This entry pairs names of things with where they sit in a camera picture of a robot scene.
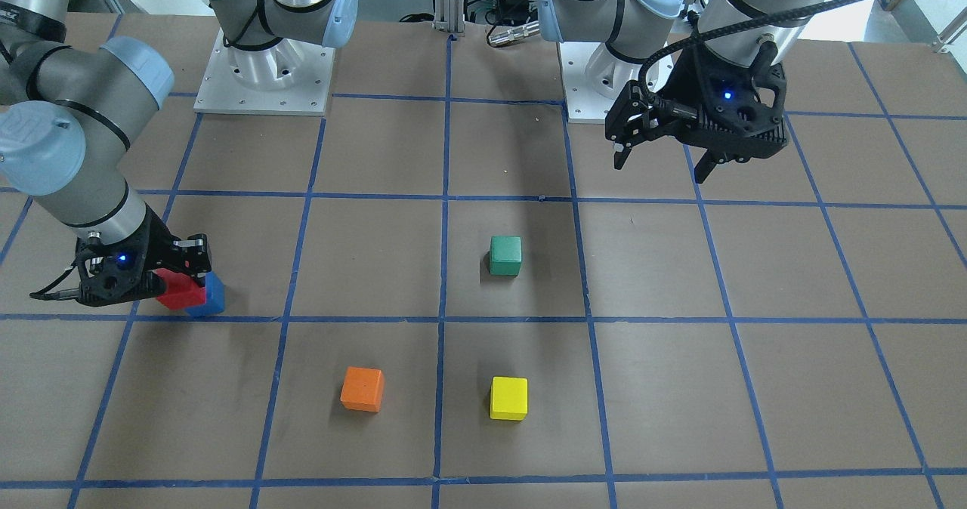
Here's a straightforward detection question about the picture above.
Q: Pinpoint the blue wooden block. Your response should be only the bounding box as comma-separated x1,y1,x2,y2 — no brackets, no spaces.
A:
184,272,225,317

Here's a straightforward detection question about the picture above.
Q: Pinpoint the red wooden block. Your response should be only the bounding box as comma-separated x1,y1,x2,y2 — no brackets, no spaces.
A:
154,268,206,310

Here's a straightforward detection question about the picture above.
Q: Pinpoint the orange wooden block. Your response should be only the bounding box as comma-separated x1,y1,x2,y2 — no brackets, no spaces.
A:
341,366,385,413

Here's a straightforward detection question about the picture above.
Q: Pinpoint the green wooden block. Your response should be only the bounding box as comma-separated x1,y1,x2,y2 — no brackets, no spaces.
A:
488,235,523,277

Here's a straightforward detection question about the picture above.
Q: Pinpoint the yellow wooden block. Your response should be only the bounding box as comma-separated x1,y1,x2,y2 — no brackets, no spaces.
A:
488,376,529,421

